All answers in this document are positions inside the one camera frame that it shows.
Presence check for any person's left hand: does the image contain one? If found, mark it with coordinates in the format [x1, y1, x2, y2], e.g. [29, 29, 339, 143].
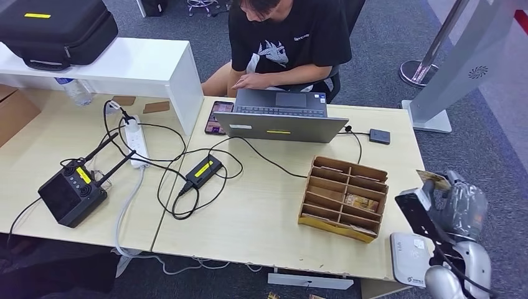
[232, 73, 274, 91]

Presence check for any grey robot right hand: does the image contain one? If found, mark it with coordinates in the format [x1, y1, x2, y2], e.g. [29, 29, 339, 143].
[421, 169, 491, 244]

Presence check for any gold patterned ID card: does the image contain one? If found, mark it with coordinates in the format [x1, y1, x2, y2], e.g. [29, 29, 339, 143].
[415, 169, 451, 191]

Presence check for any person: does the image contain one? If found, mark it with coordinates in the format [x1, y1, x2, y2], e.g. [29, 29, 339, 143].
[201, 0, 354, 98]

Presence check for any white card reader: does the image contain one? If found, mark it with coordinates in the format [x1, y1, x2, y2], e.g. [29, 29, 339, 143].
[389, 232, 435, 288]

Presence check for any wooden card organizer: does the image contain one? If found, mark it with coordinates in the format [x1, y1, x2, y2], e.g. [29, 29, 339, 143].
[298, 155, 389, 244]

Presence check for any black smartphone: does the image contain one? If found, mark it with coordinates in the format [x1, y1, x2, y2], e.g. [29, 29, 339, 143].
[204, 100, 235, 136]

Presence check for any grey laptop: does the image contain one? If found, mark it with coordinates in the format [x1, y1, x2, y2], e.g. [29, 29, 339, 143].
[213, 88, 350, 145]

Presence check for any chrome stool base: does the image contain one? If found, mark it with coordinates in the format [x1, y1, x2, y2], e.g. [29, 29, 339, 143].
[186, 0, 222, 17]

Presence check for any black adapter with yellow label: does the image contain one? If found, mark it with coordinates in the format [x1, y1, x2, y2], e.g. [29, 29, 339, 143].
[184, 154, 224, 191]

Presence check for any small black square box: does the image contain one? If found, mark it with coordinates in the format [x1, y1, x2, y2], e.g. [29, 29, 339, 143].
[369, 128, 392, 146]

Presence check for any black bag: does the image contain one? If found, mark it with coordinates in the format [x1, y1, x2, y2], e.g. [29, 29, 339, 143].
[140, 0, 169, 17]

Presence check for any white desk shelf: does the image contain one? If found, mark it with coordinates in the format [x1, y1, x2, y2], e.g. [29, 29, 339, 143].
[0, 37, 205, 137]

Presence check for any white power strip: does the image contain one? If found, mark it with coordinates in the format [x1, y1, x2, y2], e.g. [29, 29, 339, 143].
[123, 115, 150, 170]

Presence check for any silver kiosk stand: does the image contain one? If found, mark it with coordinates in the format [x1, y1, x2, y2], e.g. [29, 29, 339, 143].
[402, 0, 528, 134]

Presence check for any clear water bottle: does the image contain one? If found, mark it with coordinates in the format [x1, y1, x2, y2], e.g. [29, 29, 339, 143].
[54, 77, 93, 107]

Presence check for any red barrier belt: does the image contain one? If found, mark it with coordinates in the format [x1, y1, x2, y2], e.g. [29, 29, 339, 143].
[513, 9, 528, 36]

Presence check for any black carrying case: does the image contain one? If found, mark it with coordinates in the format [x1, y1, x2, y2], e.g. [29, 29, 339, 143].
[0, 0, 119, 72]

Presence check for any black router with antennas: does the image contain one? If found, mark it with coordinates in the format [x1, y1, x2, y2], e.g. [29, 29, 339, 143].
[37, 133, 137, 229]

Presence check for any brown cardboard box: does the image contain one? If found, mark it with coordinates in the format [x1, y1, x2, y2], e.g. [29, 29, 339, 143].
[0, 84, 42, 148]

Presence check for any black laptop charger cable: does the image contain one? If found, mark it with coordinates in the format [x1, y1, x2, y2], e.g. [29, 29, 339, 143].
[208, 125, 364, 180]

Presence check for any black adapter power cable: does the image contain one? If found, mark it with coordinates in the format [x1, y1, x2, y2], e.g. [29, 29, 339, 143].
[156, 146, 245, 222]

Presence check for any black plug cable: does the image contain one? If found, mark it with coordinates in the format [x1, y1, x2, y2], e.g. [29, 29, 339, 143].
[102, 98, 189, 166]

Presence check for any chrome stanchion post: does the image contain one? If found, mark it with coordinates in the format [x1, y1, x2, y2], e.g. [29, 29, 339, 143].
[398, 0, 471, 88]

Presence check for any white desk foot bracket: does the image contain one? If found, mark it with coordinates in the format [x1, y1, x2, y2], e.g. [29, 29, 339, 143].
[267, 272, 355, 291]

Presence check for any white power strip cable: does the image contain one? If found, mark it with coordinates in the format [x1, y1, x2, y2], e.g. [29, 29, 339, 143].
[113, 167, 265, 277]

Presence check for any black router cable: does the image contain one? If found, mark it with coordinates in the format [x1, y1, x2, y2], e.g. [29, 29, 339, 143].
[6, 197, 42, 252]

